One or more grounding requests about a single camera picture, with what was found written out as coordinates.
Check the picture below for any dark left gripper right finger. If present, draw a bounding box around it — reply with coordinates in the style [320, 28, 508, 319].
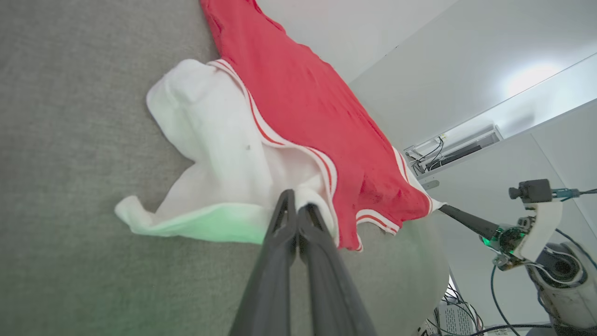
[297, 203, 377, 336]

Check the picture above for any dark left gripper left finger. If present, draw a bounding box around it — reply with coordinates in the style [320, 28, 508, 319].
[229, 189, 298, 336]

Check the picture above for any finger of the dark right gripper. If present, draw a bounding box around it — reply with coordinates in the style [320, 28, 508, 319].
[438, 204, 500, 239]

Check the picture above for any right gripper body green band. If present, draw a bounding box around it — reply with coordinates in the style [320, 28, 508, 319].
[482, 217, 537, 271]

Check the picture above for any red and white jersey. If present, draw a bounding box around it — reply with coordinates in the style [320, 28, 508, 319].
[114, 0, 447, 252]

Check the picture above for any white vented electronics box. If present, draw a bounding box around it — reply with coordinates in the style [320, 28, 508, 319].
[424, 275, 486, 336]

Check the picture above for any white right camera bracket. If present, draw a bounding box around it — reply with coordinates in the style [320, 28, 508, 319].
[513, 201, 563, 263]

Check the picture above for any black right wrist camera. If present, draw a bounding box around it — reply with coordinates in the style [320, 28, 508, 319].
[508, 179, 554, 204]

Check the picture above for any dark blue hanging cable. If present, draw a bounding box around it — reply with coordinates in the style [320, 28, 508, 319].
[490, 264, 553, 330]

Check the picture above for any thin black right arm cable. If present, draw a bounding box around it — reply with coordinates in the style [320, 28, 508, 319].
[555, 228, 597, 270]

